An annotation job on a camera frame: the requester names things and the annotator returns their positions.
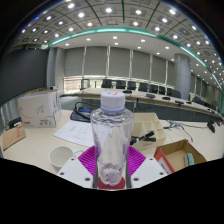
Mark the large white cardboard box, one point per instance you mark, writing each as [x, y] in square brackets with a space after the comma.
[38, 110]

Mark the white ceramic mug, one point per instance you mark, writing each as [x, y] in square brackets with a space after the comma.
[60, 156]

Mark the long curved conference desk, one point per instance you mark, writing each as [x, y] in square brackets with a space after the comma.
[110, 92]

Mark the black desktop microphone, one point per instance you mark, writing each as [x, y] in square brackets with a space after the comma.
[210, 126]

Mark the row of black office chairs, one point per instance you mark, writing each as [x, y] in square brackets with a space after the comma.
[131, 85]

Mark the printed white paper sheet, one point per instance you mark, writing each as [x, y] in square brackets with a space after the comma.
[75, 133]

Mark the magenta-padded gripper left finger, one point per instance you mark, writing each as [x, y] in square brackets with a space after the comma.
[74, 170]

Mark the clear plastic water bottle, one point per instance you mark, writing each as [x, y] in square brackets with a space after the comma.
[111, 133]

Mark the black power adapter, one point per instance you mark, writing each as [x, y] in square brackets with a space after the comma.
[14, 122]

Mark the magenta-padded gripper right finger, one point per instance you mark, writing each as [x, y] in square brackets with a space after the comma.
[148, 169]

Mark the brown cardboard box red-edged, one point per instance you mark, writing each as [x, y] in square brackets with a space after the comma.
[173, 153]

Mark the black desk phone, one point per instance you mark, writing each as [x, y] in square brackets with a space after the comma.
[81, 111]

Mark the green whiteboard eraser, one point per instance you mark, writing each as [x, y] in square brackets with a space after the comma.
[190, 159]

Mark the recessed ceiling lights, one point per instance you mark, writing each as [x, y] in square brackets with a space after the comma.
[108, 10]

